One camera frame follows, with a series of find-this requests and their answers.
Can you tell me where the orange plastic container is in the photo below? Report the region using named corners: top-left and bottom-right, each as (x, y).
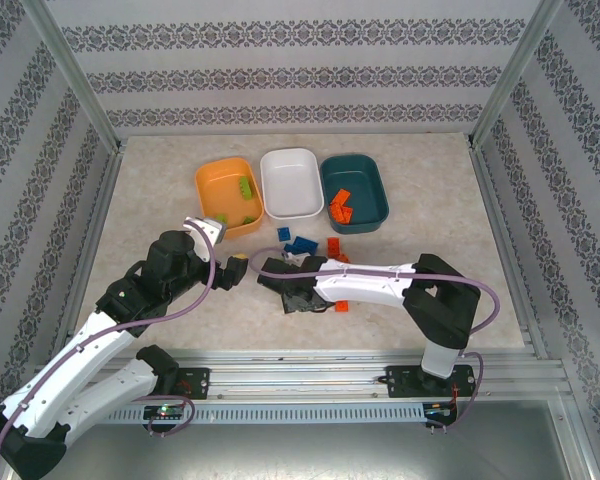
top-left (194, 156), bottom-right (266, 240)

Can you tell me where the white plastic container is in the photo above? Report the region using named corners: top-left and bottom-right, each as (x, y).
top-left (259, 146), bottom-right (325, 220)

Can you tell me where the teal plastic container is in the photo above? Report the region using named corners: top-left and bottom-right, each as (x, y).
top-left (318, 153), bottom-right (391, 235)

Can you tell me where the small circuit board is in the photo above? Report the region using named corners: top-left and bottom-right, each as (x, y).
top-left (424, 402), bottom-right (459, 419)
top-left (143, 405), bottom-right (187, 420)

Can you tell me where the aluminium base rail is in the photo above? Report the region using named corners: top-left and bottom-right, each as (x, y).
top-left (27, 348), bottom-right (574, 402)

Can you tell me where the aluminium side rail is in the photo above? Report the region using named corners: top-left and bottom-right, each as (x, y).
top-left (47, 147), bottom-right (127, 364)
top-left (468, 147), bottom-right (546, 360)

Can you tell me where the grey slotted cable duct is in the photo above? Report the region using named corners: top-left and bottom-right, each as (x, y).
top-left (102, 402), bottom-right (427, 426)

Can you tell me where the aluminium frame post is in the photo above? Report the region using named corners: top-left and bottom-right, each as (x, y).
top-left (18, 0), bottom-right (127, 154)
top-left (467, 0), bottom-right (567, 151)

